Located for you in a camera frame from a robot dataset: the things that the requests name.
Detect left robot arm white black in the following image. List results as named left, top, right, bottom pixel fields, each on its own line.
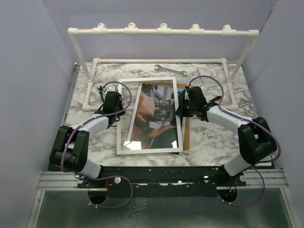
left=49, top=91, right=125, bottom=188

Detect silver open-end wrench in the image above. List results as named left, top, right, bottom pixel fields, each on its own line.
left=154, top=65, right=188, bottom=77

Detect white PVC pipe rack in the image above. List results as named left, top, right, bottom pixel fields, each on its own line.
left=67, top=22, right=260, bottom=111

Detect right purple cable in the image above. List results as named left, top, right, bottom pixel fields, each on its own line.
left=187, top=75, right=282, bottom=208

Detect printed photo with mat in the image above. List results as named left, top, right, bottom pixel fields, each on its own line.
left=121, top=82, right=184, bottom=154

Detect aluminium extrusion rail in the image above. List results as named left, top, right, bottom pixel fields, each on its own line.
left=38, top=170, right=83, bottom=190

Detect purple cable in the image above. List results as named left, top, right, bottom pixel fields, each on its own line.
left=60, top=81, right=134, bottom=210
left=187, top=75, right=282, bottom=208

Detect white picture frame with photo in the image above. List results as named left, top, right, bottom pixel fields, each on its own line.
left=116, top=77, right=183, bottom=155

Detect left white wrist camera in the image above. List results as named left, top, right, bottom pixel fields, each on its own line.
left=104, top=85, right=117, bottom=93

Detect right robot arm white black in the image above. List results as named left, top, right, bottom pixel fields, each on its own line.
left=176, top=86, right=277, bottom=186

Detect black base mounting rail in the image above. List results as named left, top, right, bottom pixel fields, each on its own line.
left=78, top=166, right=246, bottom=198

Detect blue handled pliers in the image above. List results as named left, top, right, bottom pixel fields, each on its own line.
left=97, top=85, right=105, bottom=103

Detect black yellow handled screwdriver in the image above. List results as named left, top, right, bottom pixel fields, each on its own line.
left=212, top=96, right=222, bottom=102

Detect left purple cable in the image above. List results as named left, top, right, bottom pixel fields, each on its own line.
left=60, top=81, right=134, bottom=210

